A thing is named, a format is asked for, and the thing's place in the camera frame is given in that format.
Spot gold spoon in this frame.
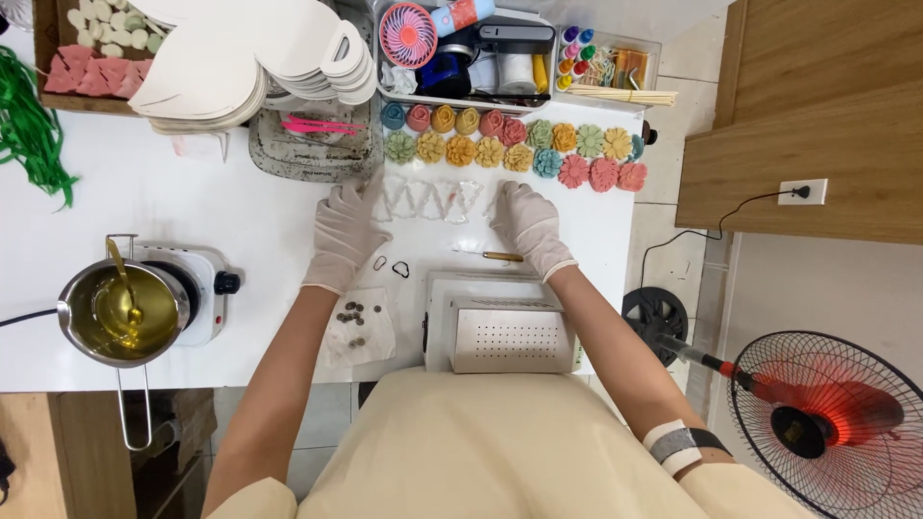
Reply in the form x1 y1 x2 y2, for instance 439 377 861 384
106 238 144 326

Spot white and black wristband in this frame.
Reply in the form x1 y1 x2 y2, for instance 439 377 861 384
642 419 734 477

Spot group of metal wick tabs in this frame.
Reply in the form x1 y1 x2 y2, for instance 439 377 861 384
335 300 384 349

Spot white electric hot plate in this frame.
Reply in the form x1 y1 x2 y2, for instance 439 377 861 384
107 234 242 347

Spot wooden tray of wax pieces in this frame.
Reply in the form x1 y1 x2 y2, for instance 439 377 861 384
32 0 171 116

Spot person's beige apron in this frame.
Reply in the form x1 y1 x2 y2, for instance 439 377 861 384
205 365 817 519

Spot white basket of craft supplies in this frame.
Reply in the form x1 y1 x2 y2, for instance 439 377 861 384
371 0 557 115

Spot pink plastic tweezers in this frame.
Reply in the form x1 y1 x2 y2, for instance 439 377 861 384
281 113 368 136

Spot stack of white fan-shaped cards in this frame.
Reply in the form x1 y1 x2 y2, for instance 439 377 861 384
128 0 378 136

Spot person's left hand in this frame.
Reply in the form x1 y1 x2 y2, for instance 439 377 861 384
301 173 394 297

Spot steel melting pot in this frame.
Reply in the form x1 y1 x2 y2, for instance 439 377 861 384
57 258 193 452

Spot pink mini fan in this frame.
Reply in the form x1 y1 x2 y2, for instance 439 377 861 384
380 2 438 69

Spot white wall socket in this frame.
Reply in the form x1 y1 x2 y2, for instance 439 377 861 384
777 178 829 207

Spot blue and red bottle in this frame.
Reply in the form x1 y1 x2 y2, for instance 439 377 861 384
430 0 497 37

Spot large wooden cabinet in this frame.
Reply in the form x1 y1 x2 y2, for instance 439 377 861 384
675 0 923 247

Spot row of clear plastic moulds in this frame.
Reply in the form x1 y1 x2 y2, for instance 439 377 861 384
371 173 485 226

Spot rows of coloured wax flowers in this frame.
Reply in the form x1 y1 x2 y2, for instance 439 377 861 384
380 101 649 193

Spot black hot plate cable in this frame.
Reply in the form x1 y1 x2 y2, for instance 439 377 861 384
0 308 59 329

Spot clear box of dye bottles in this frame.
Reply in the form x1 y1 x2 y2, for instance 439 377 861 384
553 25 663 110

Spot knife with wooden handle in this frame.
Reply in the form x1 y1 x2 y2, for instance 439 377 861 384
452 248 525 263

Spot clear plastic sheet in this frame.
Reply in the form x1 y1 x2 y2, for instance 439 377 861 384
171 132 231 164

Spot white metal sealing machine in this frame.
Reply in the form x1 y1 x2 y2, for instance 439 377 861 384
423 270 584 375

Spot heap of green ribbon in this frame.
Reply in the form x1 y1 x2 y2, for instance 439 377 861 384
0 47 79 210

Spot white tissue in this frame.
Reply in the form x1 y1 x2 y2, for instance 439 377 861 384
321 287 398 369

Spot black standing fan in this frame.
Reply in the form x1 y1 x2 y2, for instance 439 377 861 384
622 286 923 519

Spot black plug with cable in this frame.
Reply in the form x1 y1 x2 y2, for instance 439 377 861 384
639 185 812 291

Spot bundle of wooden sticks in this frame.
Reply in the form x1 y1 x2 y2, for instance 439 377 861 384
566 85 679 108

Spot person's right hand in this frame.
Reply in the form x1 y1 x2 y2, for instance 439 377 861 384
489 180 579 284

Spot low wooden shelf unit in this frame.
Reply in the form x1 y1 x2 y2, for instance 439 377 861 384
0 389 218 519

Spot grey stained cutting mat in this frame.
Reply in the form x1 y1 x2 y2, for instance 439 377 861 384
249 94 384 183

